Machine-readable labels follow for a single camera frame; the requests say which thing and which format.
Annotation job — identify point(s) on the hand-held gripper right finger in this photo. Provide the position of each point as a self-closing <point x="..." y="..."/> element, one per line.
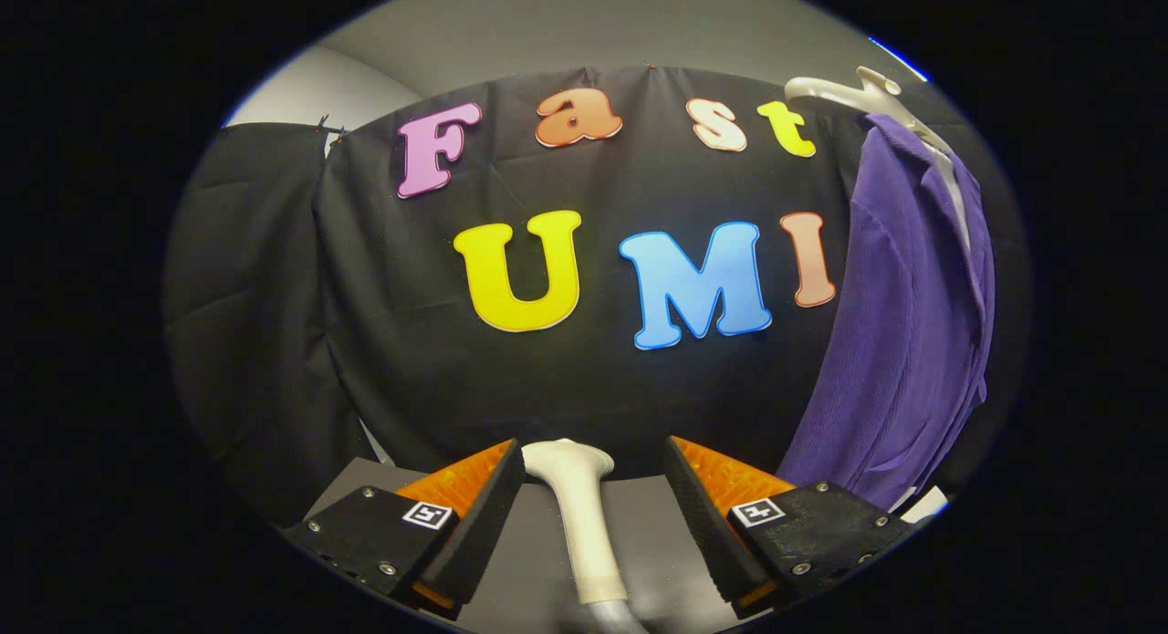
<point x="707" y="524"/>

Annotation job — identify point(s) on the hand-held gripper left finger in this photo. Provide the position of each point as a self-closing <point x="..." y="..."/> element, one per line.
<point x="479" y="524"/>

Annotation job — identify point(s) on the white garment steamer head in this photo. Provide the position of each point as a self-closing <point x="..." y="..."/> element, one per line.
<point x="584" y="524"/>

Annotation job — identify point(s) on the white plastic clothes hanger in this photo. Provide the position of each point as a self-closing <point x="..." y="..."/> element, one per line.
<point x="858" y="94"/>

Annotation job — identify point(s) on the grey cabinet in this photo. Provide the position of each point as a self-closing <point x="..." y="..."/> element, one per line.
<point x="657" y="561"/>

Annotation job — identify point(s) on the white flat box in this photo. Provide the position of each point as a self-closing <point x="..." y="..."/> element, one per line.
<point x="926" y="504"/>

